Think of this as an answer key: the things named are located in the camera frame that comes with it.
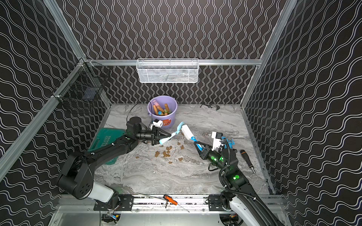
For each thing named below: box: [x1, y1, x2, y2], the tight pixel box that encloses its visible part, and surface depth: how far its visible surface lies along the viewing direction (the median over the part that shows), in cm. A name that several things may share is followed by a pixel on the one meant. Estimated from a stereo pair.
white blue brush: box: [181, 124, 204, 152], surface depth 78 cm
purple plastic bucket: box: [147, 95, 178, 130], surface depth 102 cm
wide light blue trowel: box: [159, 121, 185, 145], surface depth 76 cm
